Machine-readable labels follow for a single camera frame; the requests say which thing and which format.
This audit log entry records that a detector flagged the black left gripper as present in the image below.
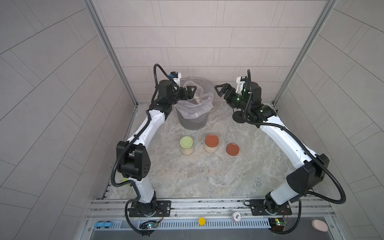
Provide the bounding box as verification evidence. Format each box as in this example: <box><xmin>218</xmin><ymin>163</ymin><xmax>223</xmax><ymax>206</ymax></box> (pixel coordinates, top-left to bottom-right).
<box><xmin>165</xmin><ymin>86</ymin><xmax>195</xmax><ymax>107</ymax></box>

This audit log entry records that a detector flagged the red jar lid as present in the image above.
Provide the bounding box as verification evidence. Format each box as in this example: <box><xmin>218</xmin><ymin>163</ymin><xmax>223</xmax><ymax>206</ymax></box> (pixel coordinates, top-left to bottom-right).
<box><xmin>226</xmin><ymin>143</ymin><xmax>240</xmax><ymax>156</ymax></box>

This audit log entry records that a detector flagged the clear rice jar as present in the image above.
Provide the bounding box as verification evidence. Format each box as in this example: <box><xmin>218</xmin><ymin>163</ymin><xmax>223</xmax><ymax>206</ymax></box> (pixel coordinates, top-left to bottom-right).
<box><xmin>192</xmin><ymin>88</ymin><xmax>203</xmax><ymax>104</ymax></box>

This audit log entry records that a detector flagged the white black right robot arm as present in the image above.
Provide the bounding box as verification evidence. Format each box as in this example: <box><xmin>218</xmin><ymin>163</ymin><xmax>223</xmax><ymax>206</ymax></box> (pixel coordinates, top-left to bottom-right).
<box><xmin>215</xmin><ymin>79</ymin><xmax>329</xmax><ymax>215</ymax></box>

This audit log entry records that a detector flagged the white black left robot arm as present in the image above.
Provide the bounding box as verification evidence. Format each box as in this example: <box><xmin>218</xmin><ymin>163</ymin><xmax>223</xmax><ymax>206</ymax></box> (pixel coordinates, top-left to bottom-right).
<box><xmin>111</xmin><ymin>80</ymin><xmax>197</xmax><ymax>216</ymax></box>

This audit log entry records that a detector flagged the red lidded rice jar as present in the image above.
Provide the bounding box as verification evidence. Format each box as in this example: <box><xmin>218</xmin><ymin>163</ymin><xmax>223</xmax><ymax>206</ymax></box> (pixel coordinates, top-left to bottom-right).
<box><xmin>204</xmin><ymin>134</ymin><xmax>219</xmax><ymax>154</ymax></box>

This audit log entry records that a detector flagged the green lidded rice jar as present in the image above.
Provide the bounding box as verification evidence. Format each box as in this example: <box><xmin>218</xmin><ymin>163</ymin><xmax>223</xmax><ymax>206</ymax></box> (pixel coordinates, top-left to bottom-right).
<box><xmin>180</xmin><ymin>136</ymin><xmax>194</xmax><ymax>156</ymax></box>

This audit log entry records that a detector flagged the clear plastic bin liner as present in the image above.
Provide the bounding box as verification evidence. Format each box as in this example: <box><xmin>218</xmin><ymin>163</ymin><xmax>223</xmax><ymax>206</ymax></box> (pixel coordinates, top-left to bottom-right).
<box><xmin>175</xmin><ymin>77</ymin><xmax>214</xmax><ymax>119</ymax></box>

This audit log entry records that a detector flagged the metal mesh waste bin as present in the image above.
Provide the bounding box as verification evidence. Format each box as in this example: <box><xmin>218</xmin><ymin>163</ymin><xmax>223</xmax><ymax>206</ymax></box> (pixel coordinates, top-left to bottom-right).
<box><xmin>175</xmin><ymin>77</ymin><xmax>211</xmax><ymax>131</ymax></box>

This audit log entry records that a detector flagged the black microphone stand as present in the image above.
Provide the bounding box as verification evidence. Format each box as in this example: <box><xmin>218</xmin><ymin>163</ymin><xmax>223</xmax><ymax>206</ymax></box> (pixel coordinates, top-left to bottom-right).
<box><xmin>232</xmin><ymin>111</ymin><xmax>246</xmax><ymax>124</ymax></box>

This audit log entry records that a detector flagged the white round knob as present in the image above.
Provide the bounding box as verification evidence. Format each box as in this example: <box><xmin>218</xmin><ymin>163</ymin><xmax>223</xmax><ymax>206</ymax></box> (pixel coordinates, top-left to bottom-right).
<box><xmin>231</xmin><ymin>212</ymin><xmax>242</xmax><ymax>223</ymax></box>

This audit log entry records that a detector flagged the aluminium corner profile left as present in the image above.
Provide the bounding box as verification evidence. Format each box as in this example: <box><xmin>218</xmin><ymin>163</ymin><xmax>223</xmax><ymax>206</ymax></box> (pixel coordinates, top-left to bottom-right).
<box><xmin>83</xmin><ymin>0</ymin><xmax>138</xmax><ymax>106</ymax></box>

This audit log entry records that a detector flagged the aluminium corner profile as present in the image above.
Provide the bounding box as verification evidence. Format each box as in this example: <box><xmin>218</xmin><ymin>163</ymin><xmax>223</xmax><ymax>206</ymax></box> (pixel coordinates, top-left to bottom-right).
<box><xmin>272</xmin><ymin>0</ymin><xmax>338</xmax><ymax>106</ymax></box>
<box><xmin>83</xmin><ymin>0</ymin><xmax>138</xmax><ymax>106</ymax></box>

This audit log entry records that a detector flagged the aluminium corner profile right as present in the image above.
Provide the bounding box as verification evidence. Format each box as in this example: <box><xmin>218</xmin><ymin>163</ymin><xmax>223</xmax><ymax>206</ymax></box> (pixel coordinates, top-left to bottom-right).
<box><xmin>272</xmin><ymin>0</ymin><xmax>338</xmax><ymax>106</ymax></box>

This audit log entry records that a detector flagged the left circuit board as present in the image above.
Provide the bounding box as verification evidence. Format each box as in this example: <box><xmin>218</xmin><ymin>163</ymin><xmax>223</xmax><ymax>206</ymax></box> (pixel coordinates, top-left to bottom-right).
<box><xmin>140</xmin><ymin>220</ymin><xmax>159</xmax><ymax>230</ymax></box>

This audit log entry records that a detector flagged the circuit board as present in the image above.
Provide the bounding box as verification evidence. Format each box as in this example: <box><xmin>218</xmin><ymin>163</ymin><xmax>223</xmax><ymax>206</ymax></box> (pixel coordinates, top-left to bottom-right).
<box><xmin>268</xmin><ymin>218</ymin><xmax>289</xmax><ymax>233</ymax></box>
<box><xmin>140</xmin><ymin>220</ymin><xmax>159</xmax><ymax>230</ymax></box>

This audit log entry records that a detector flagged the right circuit board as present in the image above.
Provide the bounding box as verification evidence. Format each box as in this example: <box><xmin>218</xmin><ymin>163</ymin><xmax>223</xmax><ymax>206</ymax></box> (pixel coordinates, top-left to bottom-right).
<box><xmin>268</xmin><ymin>218</ymin><xmax>289</xmax><ymax>233</ymax></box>

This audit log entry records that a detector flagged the blue toy car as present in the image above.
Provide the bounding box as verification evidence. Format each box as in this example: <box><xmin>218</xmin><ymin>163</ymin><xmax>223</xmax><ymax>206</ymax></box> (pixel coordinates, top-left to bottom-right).
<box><xmin>94</xmin><ymin>221</ymin><xmax>114</xmax><ymax>229</ymax></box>

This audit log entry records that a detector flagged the pink round pad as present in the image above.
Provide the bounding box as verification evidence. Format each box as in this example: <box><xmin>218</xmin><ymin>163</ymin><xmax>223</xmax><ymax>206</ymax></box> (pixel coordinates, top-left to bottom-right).
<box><xmin>311</xmin><ymin>219</ymin><xmax>329</xmax><ymax>232</ymax></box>

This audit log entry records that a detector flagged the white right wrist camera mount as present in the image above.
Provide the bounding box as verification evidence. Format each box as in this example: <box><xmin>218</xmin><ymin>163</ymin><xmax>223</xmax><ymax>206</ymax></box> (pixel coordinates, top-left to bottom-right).
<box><xmin>236</xmin><ymin>76</ymin><xmax>248</xmax><ymax>96</ymax></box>

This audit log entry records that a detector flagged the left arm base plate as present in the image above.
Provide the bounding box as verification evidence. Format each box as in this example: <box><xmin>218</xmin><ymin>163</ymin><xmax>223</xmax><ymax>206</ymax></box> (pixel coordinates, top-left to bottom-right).
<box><xmin>128</xmin><ymin>201</ymin><xmax>172</xmax><ymax>218</ymax></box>

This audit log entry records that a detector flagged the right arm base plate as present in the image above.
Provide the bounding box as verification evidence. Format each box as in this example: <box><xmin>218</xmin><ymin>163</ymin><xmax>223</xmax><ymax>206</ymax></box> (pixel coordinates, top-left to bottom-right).
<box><xmin>244</xmin><ymin>199</ymin><xmax>292</xmax><ymax>216</ymax></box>

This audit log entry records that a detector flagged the aluminium rail frame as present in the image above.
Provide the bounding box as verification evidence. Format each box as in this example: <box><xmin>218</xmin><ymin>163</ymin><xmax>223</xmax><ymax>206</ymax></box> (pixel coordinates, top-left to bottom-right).
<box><xmin>75</xmin><ymin>197</ymin><xmax>347</xmax><ymax>240</ymax></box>

